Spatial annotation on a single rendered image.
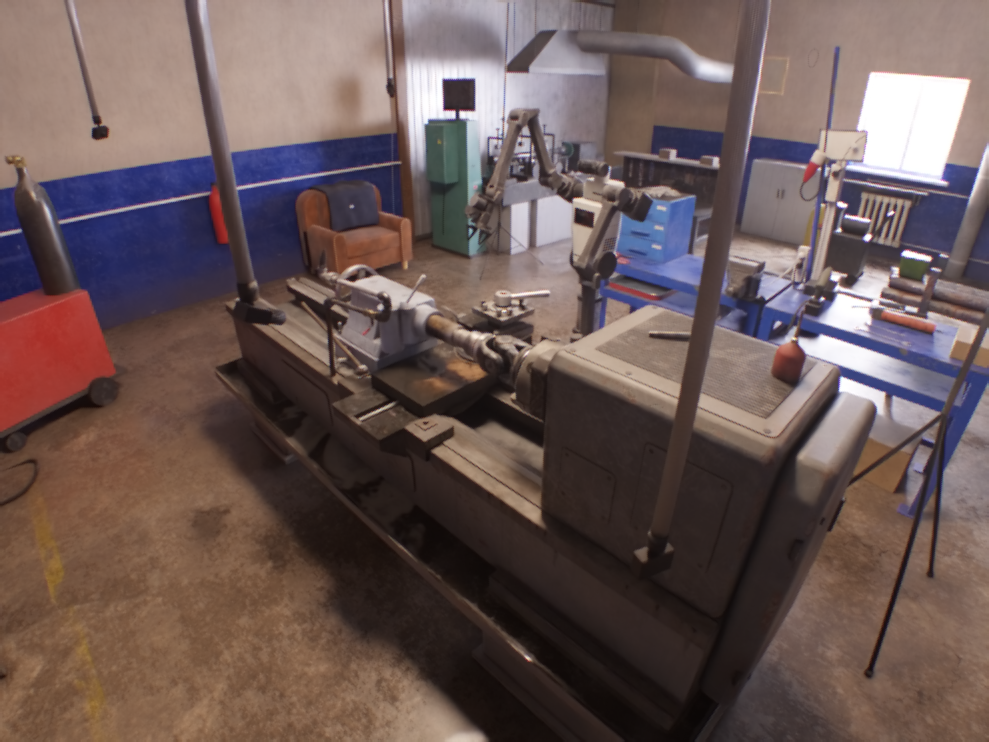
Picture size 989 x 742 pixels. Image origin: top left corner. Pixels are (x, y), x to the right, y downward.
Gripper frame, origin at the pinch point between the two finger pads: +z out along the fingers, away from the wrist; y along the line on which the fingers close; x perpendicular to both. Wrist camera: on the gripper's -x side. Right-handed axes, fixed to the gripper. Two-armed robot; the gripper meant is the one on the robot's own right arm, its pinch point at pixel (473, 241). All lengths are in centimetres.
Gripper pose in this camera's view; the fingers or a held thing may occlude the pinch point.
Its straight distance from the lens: 268.9
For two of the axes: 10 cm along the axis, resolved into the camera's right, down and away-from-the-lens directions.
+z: -4.1, 9.0, 1.7
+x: 7.0, 1.9, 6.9
